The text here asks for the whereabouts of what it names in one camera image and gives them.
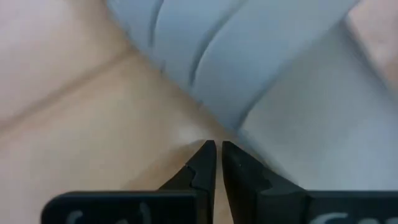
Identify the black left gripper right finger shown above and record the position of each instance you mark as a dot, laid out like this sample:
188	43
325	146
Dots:
295	208

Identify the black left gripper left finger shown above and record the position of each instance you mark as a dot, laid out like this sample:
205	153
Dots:
140	208

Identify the grey rubber slide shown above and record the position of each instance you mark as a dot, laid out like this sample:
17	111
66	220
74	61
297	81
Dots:
248	62

